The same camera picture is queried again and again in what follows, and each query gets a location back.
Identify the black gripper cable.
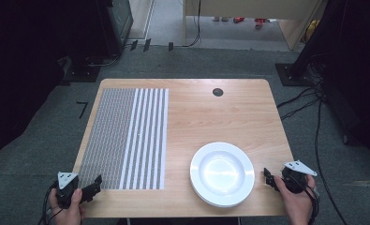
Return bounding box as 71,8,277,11
37,183,64,225
288,172,320,225

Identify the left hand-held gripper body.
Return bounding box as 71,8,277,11
54,171,81,210

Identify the grey striped placemat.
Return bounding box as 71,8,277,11
77,87,170,191

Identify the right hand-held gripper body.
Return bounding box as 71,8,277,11
280,159,318,195

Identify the long black floor cable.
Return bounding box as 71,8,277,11
313,93,349,225

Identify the light wooden desk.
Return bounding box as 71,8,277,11
182,0,328,52

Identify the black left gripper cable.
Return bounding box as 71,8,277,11
37,183,64,225

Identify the person's left hand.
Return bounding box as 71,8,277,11
48,187,87,225

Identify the yellow object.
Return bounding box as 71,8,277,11
303,19,320,43

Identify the dark glass-fronted cabinet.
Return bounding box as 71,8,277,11
104,0,135,58

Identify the black stand base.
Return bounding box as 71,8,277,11
58,55,102,86
274,63,318,87

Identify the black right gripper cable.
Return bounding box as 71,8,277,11
288,172,320,225

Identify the person's right hand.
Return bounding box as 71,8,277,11
273,173,318,225

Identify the black hanging cable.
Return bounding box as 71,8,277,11
183,0,203,48

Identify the white plate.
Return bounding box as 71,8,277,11
189,142,256,209

